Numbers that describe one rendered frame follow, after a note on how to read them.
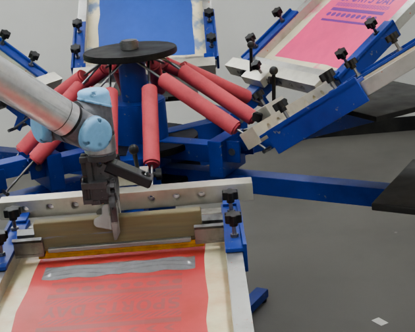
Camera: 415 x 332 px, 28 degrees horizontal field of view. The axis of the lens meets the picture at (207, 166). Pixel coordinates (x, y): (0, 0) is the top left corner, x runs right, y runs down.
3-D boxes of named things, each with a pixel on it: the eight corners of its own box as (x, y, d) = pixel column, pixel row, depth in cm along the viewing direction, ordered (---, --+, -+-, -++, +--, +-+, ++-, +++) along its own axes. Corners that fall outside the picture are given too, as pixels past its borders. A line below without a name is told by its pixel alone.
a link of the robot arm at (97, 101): (67, 91, 191) (99, 83, 196) (73, 136, 194) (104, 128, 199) (84, 95, 185) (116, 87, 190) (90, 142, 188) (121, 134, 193)
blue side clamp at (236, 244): (248, 271, 191) (246, 244, 189) (226, 273, 191) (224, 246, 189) (241, 223, 220) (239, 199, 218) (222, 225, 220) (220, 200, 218)
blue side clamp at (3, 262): (9, 290, 192) (4, 263, 190) (-12, 292, 192) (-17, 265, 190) (33, 240, 220) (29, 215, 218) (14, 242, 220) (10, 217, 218)
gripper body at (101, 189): (87, 197, 202) (81, 149, 199) (122, 193, 202) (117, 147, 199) (83, 207, 195) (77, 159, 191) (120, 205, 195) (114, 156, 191)
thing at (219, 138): (266, 192, 245) (264, 153, 241) (2, 213, 245) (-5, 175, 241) (248, 122, 322) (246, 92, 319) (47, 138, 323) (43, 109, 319)
